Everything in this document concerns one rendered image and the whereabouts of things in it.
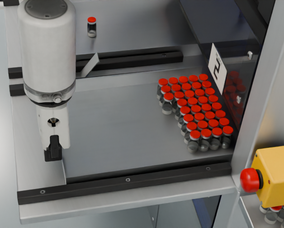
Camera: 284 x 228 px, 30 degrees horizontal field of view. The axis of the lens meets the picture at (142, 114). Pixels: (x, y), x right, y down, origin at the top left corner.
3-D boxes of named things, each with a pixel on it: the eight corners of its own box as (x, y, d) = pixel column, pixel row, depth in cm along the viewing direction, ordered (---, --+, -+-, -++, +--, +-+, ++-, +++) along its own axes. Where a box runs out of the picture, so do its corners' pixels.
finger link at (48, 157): (63, 146, 94) (63, 170, 99) (61, 133, 96) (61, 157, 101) (44, 148, 93) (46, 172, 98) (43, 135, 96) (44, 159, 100)
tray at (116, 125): (200, 77, 123) (201, 65, 120) (239, 163, 105) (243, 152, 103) (50, 94, 116) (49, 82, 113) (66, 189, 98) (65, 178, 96)
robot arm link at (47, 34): (22, 56, 89) (23, 94, 83) (16, -13, 80) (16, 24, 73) (73, 54, 91) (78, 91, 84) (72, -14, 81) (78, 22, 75)
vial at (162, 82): (164, 92, 118) (167, 77, 115) (167, 99, 117) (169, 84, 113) (155, 94, 118) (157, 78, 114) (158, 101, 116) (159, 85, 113)
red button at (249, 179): (256, 176, 91) (262, 161, 88) (265, 195, 88) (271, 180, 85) (235, 179, 90) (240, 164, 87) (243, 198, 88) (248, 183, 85)
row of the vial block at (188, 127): (174, 92, 118) (177, 76, 115) (199, 152, 106) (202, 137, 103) (165, 92, 118) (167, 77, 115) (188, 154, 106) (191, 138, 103)
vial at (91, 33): (95, 31, 132) (95, 16, 129) (97, 36, 131) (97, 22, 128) (86, 32, 132) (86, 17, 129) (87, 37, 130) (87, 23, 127)
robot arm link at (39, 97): (79, 92, 84) (79, 106, 86) (72, 57, 90) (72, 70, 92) (25, 97, 82) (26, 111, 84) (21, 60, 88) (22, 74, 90)
